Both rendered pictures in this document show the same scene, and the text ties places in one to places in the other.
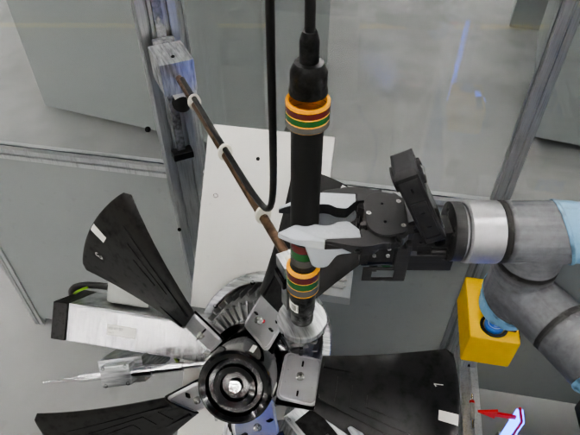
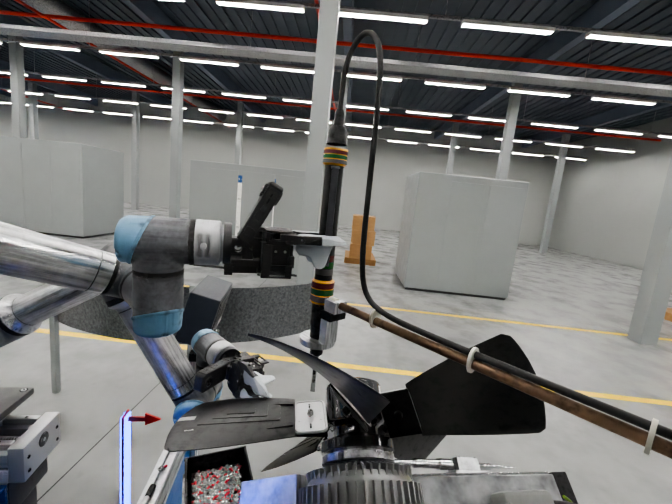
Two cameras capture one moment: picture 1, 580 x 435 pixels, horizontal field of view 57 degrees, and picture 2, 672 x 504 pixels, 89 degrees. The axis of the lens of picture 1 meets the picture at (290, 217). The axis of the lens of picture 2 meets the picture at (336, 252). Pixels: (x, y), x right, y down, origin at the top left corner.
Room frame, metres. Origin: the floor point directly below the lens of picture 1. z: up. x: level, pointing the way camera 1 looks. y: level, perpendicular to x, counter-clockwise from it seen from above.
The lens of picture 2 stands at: (1.04, -0.20, 1.63)
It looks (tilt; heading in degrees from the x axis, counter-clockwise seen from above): 9 degrees down; 161
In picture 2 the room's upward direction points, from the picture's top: 6 degrees clockwise
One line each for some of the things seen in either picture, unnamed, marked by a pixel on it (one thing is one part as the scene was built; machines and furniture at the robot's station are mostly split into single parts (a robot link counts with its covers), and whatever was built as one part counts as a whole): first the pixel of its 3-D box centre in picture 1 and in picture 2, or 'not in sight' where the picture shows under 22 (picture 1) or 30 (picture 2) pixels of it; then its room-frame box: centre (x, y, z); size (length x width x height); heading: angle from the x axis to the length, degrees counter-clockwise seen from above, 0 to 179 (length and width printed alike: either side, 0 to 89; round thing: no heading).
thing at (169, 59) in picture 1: (172, 66); not in sight; (1.01, 0.25, 1.44); 0.10 x 0.07 x 0.08; 25
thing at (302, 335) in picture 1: (299, 296); (322, 320); (0.45, -0.01, 1.40); 0.09 x 0.07 x 0.10; 25
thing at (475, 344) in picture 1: (485, 322); not in sight; (0.66, -0.42, 1.02); 0.16 x 0.10 x 0.11; 170
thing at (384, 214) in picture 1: (406, 235); (259, 249); (0.44, -0.14, 1.53); 0.12 x 0.08 x 0.09; 90
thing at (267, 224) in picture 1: (223, 152); (476, 365); (0.72, 0.11, 1.44); 0.54 x 0.01 x 0.01; 25
